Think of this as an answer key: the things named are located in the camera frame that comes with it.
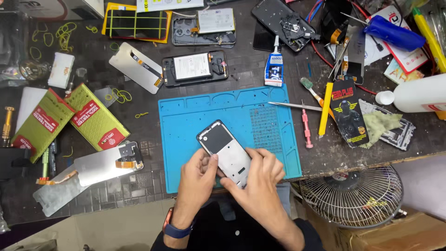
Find person's left hand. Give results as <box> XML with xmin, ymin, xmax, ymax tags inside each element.
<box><xmin>172</xmin><ymin>150</ymin><xmax>224</xmax><ymax>217</ymax></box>

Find person's right hand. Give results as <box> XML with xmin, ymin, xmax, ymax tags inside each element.
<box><xmin>220</xmin><ymin>147</ymin><xmax>294</xmax><ymax>228</ymax></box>

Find blue smartwatch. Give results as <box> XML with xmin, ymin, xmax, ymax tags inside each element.
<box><xmin>162</xmin><ymin>207</ymin><xmax>194</xmax><ymax>240</ymax></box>

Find person's dark shirt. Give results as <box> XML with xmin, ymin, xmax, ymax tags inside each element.
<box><xmin>150</xmin><ymin>200</ymin><xmax>325</xmax><ymax>251</ymax></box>

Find blue silicone repair mat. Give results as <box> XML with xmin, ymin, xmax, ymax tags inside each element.
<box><xmin>158</xmin><ymin>85</ymin><xmax>303</xmax><ymax>194</ymax></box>

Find pink screwdriver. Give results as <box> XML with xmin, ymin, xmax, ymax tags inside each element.
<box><xmin>301</xmin><ymin>101</ymin><xmax>314</xmax><ymax>149</ymax></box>

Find silver tweezers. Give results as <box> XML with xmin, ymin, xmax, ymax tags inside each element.
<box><xmin>267</xmin><ymin>101</ymin><xmax>323</xmax><ymax>112</ymax></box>

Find silver display with orange flex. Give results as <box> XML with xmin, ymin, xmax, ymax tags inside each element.
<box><xmin>72</xmin><ymin>141</ymin><xmax>144</xmax><ymax>187</ymax></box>

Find yellow plastic pry tool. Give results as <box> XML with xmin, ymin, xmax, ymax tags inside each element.
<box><xmin>318</xmin><ymin>82</ymin><xmax>334</xmax><ymax>139</ymax></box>

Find green bristle toothbrush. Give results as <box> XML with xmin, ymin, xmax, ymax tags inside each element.
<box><xmin>299</xmin><ymin>77</ymin><xmax>336</xmax><ymax>121</ymax></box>

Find black packet with red print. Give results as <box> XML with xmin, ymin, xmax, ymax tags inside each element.
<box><xmin>329</xmin><ymin>79</ymin><xmax>370</xmax><ymax>149</ymax></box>

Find open black phone with battery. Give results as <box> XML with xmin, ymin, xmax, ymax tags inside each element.
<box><xmin>162</xmin><ymin>50</ymin><xmax>230</xmax><ymax>87</ymax></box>

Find yellow rubber band pair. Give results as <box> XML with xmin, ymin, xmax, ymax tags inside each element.
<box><xmin>104</xmin><ymin>87</ymin><xmax>133</xmax><ymax>105</ymax></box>

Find blue white glue tube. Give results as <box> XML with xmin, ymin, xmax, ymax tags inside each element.
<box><xmin>264</xmin><ymin>35</ymin><xmax>285</xmax><ymax>88</ymax></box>

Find green bubble envelope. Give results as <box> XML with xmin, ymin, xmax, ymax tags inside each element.
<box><xmin>10</xmin><ymin>88</ymin><xmax>76</xmax><ymax>164</ymax></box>
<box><xmin>64</xmin><ymin>83</ymin><xmax>131</xmax><ymax>152</ymax></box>

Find silver display panel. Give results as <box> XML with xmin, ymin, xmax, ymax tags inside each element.
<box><xmin>108</xmin><ymin>42</ymin><xmax>164</xmax><ymax>95</ymax></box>

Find pale green cloth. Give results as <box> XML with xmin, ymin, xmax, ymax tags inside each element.
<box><xmin>358</xmin><ymin>110</ymin><xmax>403</xmax><ymax>150</ymax></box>

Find matte grey display panel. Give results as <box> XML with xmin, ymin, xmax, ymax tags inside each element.
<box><xmin>33</xmin><ymin>164</ymin><xmax>92</xmax><ymax>218</ymax></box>

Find black screwdriver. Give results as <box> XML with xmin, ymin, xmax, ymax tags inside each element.
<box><xmin>48</xmin><ymin>139</ymin><xmax>59</xmax><ymax>177</ymax></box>

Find pointed steel tweezers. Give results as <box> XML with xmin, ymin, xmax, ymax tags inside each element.
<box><xmin>327</xmin><ymin>36</ymin><xmax>351</xmax><ymax>80</ymax></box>

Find black glass screen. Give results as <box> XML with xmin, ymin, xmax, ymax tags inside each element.
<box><xmin>252</xmin><ymin>20</ymin><xmax>276</xmax><ymax>52</ymax></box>

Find green screwdriver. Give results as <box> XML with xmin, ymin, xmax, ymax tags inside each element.
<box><xmin>41</xmin><ymin>148</ymin><xmax>50</xmax><ymax>179</ymax></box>

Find open grey phone with battery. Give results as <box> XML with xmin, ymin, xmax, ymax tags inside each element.
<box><xmin>171</xmin><ymin>8</ymin><xmax>237</xmax><ymax>49</ymax></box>

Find dark display with orange flex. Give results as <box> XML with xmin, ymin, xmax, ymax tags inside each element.
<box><xmin>342</xmin><ymin>24</ymin><xmax>366</xmax><ymax>86</ymax></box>

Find disassembled black phone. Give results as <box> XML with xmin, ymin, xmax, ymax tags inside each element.
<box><xmin>250</xmin><ymin>0</ymin><xmax>321</xmax><ymax>53</ymax></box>

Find yellow framed screen with bands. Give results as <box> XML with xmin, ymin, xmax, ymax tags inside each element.
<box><xmin>101</xmin><ymin>2</ymin><xmax>173</xmax><ymax>44</ymax></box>

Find small white packet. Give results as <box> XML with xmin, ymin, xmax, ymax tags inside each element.
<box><xmin>47</xmin><ymin>52</ymin><xmax>76</xmax><ymax>89</ymax></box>

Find colourful card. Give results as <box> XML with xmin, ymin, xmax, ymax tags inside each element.
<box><xmin>383</xmin><ymin>57</ymin><xmax>424</xmax><ymax>85</ymax></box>

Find white printed paper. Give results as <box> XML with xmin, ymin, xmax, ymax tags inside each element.
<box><xmin>136</xmin><ymin>0</ymin><xmax>205</xmax><ymax>13</ymax></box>

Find black box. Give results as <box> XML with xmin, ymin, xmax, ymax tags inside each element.
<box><xmin>0</xmin><ymin>146</ymin><xmax>33</xmax><ymax>181</ymax></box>

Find white card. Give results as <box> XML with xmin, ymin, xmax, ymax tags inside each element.
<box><xmin>15</xmin><ymin>86</ymin><xmax>48</xmax><ymax>134</ymax></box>

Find white plastic bottle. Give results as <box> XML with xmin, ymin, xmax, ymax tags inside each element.
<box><xmin>375</xmin><ymin>73</ymin><xmax>446</xmax><ymax>113</ymax></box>

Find white red-edged packet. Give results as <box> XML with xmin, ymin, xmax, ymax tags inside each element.
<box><xmin>362</xmin><ymin>5</ymin><xmax>430</xmax><ymax>74</ymax></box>

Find clear tape roll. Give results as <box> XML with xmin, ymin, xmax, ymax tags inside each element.
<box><xmin>19</xmin><ymin>59</ymin><xmax>53</xmax><ymax>82</ymax></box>

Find heap of yellow rubber bands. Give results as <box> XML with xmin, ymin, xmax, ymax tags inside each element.
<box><xmin>29</xmin><ymin>22</ymin><xmax>99</xmax><ymax>62</ymax></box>

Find grey carton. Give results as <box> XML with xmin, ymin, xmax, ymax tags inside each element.
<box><xmin>0</xmin><ymin>0</ymin><xmax>105</xmax><ymax>22</ymax></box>

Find white wire table fan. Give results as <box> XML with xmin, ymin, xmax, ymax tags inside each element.
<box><xmin>299</xmin><ymin>165</ymin><xmax>407</xmax><ymax>229</ymax></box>

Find red cable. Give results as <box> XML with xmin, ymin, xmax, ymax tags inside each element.
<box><xmin>305</xmin><ymin>0</ymin><xmax>378</xmax><ymax>96</ymax></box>

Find bare silver phone frame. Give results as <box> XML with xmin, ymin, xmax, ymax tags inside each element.
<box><xmin>358</xmin><ymin>99</ymin><xmax>416</xmax><ymax>151</ymax></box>

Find brass handled screwdriver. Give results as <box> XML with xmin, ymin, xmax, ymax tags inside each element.
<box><xmin>1</xmin><ymin>106</ymin><xmax>15</xmax><ymax>147</ymax></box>

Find blue handled tool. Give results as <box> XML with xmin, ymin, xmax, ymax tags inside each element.
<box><xmin>363</xmin><ymin>14</ymin><xmax>426</xmax><ymax>52</ymax></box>

